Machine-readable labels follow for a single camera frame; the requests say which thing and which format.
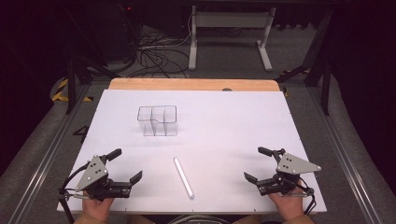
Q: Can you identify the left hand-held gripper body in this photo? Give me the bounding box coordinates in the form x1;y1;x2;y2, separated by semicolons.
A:
74;154;134;201

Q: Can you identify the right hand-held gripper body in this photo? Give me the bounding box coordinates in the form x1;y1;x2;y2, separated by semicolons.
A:
255;152;322;198

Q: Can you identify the person's left hand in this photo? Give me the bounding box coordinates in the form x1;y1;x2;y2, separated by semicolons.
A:
81;190;116;224

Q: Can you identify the person's right hand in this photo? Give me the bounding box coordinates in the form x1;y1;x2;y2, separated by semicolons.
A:
268;180;307;223

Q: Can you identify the white pen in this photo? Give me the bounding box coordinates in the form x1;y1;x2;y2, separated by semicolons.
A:
173;157;195;200

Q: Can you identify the white table cover board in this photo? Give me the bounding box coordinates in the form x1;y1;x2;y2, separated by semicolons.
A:
56;89;327;216

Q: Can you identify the clear plastic divided organizer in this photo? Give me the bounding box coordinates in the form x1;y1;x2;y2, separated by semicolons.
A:
136;105;179;138

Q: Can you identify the black metal stand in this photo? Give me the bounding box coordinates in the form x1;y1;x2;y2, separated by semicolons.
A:
59;3;123;115
275;6;333;117

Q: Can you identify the left hand-held gripper cable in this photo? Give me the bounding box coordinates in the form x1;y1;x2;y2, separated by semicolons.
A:
57;161;92;224

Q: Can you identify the hand-held gripper cable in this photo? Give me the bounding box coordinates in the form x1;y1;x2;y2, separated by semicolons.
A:
57;161;92;224
292;180;318;217

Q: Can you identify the right hand-held gripper cable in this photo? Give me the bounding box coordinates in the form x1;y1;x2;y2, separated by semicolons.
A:
292;180;318;217

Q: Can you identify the aluminium floor rail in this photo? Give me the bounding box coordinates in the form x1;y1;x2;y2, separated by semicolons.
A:
306;87;376;224
6;85;94;224

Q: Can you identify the tangle of black floor cables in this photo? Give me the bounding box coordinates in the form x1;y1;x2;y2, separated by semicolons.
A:
118;18;193;79

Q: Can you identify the white metal desk frame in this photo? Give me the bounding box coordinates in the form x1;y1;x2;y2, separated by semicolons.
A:
188;5;277;72

